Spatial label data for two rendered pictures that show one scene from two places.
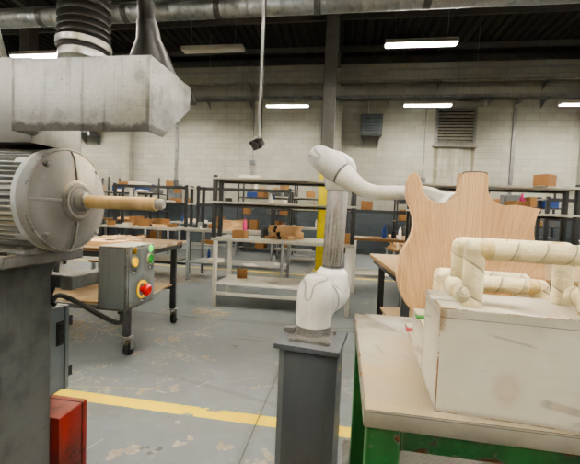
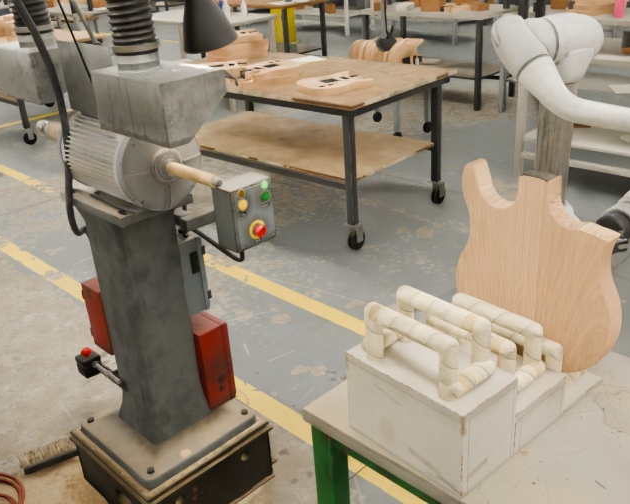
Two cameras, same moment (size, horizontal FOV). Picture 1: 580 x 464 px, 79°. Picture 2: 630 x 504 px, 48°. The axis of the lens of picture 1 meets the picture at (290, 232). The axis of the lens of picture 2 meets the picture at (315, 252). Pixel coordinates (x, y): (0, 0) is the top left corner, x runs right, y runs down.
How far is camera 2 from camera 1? 1.12 m
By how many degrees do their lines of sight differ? 43
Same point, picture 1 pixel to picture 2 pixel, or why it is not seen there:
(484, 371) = (373, 410)
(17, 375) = (157, 299)
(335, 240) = (545, 164)
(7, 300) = (139, 242)
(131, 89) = (154, 112)
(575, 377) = (426, 438)
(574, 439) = (422, 482)
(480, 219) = (538, 238)
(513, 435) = (386, 462)
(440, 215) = (496, 223)
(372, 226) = not seen: outside the picture
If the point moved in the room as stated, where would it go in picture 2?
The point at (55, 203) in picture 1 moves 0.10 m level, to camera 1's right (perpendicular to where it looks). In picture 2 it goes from (146, 175) to (172, 180)
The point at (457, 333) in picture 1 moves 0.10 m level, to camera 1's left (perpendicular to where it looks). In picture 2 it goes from (355, 375) to (311, 359)
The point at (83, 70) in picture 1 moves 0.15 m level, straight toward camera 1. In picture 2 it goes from (127, 89) to (102, 105)
